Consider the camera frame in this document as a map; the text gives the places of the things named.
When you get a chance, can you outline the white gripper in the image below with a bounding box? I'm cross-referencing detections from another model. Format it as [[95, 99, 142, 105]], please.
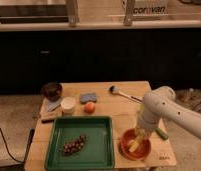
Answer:
[[135, 118, 156, 139]]

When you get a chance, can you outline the yellow banana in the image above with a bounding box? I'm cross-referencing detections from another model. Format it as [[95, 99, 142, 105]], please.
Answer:
[[129, 134, 145, 153]]

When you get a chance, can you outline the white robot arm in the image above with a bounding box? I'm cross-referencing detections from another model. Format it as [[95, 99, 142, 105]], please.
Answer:
[[137, 86, 201, 140]]

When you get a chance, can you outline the red bowl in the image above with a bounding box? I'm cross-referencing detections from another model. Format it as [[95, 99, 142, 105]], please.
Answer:
[[119, 129, 151, 161]]

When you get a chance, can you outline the dark brown bowl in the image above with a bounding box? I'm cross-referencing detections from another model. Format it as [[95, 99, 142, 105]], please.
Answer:
[[41, 82, 62, 102]]

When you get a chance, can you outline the green cucumber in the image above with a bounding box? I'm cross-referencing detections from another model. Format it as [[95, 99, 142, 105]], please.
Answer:
[[155, 128, 169, 140]]

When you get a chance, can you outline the green tray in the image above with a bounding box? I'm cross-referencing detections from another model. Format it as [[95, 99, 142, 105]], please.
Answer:
[[45, 116, 115, 171]]

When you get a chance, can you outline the orange peach fruit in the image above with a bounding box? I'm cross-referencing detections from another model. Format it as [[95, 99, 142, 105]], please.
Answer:
[[84, 102, 95, 113]]

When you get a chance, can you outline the white cup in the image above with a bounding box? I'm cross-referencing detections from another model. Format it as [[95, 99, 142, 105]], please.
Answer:
[[61, 97, 76, 115]]

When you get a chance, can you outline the bunch of dark grapes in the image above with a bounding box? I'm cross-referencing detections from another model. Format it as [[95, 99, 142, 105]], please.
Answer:
[[62, 134, 87, 156]]

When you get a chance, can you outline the grey cloth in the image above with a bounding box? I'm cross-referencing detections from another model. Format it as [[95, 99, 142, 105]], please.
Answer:
[[45, 98, 62, 112]]

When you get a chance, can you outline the wooden block eraser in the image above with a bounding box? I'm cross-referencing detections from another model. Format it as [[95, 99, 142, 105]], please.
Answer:
[[41, 112, 61, 122]]

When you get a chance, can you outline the cardboard box with logo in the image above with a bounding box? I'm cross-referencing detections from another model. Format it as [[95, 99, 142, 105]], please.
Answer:
[[129, 0, 169, 21]]

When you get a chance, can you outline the metal frame post right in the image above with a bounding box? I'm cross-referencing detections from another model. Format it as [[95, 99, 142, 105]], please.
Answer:
[[124, 0, 135, 26]]

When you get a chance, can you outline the metal frame post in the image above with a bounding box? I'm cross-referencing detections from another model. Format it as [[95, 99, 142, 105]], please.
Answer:
[[124, 0, 135, 26], [66, 0, 79, 27]]

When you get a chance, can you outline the black cable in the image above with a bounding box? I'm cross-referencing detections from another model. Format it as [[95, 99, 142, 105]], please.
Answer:
[[0, 119, 26, 165]]

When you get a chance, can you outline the metal frame post left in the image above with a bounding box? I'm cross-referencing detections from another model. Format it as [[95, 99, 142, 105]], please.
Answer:
[[66, 0, 79, 27]]

